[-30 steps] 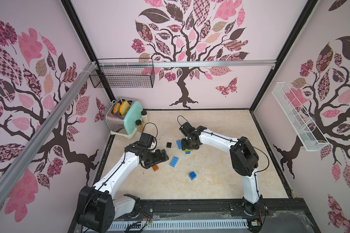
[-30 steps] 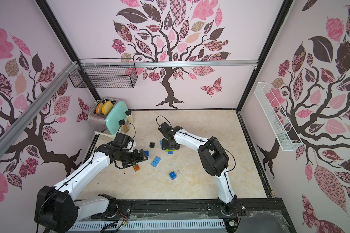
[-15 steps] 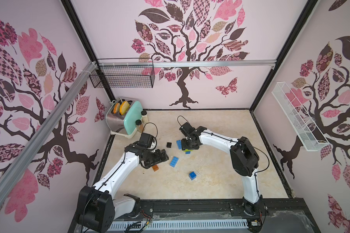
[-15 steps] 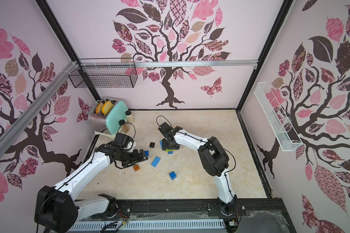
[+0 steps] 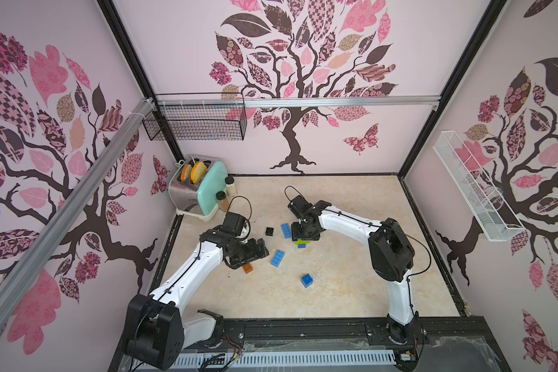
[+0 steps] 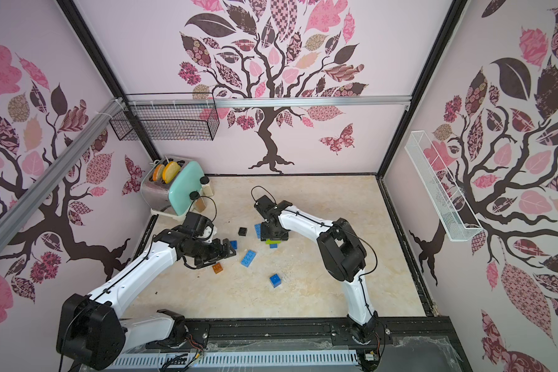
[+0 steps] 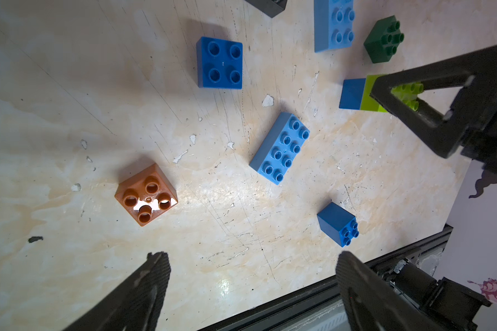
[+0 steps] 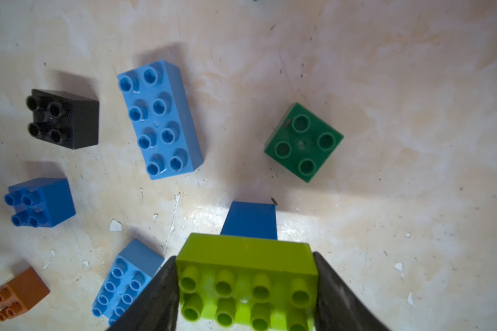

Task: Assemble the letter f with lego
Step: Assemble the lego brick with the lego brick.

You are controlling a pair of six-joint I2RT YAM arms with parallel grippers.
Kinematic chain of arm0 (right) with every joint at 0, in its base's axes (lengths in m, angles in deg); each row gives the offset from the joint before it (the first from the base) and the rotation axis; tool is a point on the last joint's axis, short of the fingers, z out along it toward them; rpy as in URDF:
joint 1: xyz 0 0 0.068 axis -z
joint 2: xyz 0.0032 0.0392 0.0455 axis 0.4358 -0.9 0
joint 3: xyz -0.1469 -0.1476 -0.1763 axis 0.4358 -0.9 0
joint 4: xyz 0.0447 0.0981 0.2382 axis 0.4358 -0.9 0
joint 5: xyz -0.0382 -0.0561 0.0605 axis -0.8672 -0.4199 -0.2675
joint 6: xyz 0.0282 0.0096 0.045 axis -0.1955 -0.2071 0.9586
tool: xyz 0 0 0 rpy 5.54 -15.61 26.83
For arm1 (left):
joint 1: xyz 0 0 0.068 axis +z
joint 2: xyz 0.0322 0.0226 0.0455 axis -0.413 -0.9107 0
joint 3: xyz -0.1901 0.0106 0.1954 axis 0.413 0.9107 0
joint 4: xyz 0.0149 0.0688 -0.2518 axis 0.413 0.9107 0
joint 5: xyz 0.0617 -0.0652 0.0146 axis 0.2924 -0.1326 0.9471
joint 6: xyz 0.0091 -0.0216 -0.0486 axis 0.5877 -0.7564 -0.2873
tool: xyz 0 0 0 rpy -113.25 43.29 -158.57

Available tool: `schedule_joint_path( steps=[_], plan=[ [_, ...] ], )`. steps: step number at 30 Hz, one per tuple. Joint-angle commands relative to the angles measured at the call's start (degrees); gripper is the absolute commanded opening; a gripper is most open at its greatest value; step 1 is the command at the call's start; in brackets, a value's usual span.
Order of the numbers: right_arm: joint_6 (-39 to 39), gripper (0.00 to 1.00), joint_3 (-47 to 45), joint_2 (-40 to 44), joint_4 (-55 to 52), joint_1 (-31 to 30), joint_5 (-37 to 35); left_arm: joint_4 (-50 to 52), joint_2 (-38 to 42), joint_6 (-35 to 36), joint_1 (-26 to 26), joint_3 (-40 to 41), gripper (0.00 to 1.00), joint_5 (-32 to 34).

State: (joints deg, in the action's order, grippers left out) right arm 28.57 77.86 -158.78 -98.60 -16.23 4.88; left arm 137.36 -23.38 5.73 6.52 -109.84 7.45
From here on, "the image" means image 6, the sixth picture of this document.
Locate white cable duct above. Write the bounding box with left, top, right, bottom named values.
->
left=106, top=350, right=359, bottom=371

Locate black corner frame post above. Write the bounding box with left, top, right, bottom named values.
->
left=376, top=0, right=469, bottom=181

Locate aluminium rail left wall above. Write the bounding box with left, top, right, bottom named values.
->
left=0, top=98, right=122, bottom=253

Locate light blue long lego brick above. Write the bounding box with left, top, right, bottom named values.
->
left=240, top=250, right=257, bottom=268

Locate brown spice jar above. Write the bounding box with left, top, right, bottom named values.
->
left=189, top=191, right=206, bottom=213

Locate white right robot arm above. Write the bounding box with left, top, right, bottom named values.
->
left=254, top=195, right=379, bottom=344

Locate brown square lego brick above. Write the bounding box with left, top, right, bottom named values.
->
left=212, top=263, right=223, bottom=274

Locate white wire shelf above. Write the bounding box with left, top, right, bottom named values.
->
left=405, top=131, right=484, bottom=242

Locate aluminium rail back wall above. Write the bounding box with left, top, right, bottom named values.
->
left=129, top=95, right=412, bottom=108

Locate aluminium rail wall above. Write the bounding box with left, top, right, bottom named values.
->
left=129, top=95, right=412, bottom=108
left=0, top=98, right=122, bottom=253

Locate black wire basket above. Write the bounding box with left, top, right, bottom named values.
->
left=109, top=91, right=220, bottom=141

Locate mint green toaster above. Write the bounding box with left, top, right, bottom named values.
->
left=139, top=155, right=205, bottom=221

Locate pale spice jar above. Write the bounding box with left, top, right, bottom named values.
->
left=199, top=176, right=214, bottom=197

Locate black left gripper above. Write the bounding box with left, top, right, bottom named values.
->
left=183, top=238, right=235, bottom=269

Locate blue small lego brick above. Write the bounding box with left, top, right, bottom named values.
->
left=270, top=274, right=282, bottom=288

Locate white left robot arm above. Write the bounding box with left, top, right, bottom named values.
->
left=56, top=212, right=236, bottom=370

